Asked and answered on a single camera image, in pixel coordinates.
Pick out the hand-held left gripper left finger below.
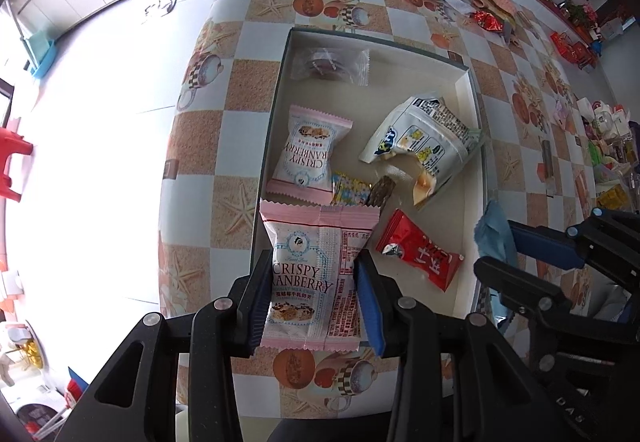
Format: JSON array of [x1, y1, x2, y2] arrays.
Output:
[[57, 249, 275, 442]]

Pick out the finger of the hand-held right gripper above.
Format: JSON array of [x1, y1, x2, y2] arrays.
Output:
[[507, 209, 640, 290], [474, 256, 573, 320]]

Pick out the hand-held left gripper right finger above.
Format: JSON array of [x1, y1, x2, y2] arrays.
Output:
[[356, 249, 576, 442]]

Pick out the light blue snack packet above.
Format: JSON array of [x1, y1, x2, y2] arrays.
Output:
[[473, 199, 519, 271]]

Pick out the pink white snack packet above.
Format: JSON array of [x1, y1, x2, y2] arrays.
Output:
[[266, 104, 354, 199], [259, 199, 379, 355]]

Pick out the red snack packet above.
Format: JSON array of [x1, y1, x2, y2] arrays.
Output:
[[374, 208, 464, 293]]

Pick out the dark brown bar clear wrapper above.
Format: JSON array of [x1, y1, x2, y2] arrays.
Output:
[[366, 174, 399, 211]]

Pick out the yellow floral snack packet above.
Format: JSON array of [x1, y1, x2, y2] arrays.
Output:
[[332, 171, 375, 208]]

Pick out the gold candy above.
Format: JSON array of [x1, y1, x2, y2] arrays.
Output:
[[412, 171, 437, 209]]

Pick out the large white snack bag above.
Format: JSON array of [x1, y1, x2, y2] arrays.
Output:
[[358, 95, 485, 190]]

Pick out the beige tray with dark rim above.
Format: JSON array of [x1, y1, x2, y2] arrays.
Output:
[[247, 27, 490, 323]]

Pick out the clear packet with dark pastry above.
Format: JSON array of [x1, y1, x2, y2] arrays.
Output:
[[291, 46, 371, 86]]

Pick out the yellow box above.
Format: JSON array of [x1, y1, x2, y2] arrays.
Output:
[[594, 183, 632, 211]]

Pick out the pile of assorted packets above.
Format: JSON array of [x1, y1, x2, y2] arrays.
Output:
[[575, 95, 640, 218]]

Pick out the white gift bag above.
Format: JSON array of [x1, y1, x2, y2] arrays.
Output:
[[589, 99, 629, 139]]

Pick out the red foil packet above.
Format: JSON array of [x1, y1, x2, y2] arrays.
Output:
[[472, 10, 505, 32]]

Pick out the gold ornament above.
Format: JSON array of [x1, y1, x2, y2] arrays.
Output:
[[19, 339, 47, 371]]

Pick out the potted flowers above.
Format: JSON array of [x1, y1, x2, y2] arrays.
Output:
[[561, 0, 599, 26]]

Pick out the orange striped items on table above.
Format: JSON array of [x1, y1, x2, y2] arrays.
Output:
[[472, 0, 523, 46]]

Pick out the red plastic stool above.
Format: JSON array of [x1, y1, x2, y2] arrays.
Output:
[[0, 126, 35, 203]]

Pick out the blue dustpan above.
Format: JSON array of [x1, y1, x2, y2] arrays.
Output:
[[22, 32, 60, 79]]

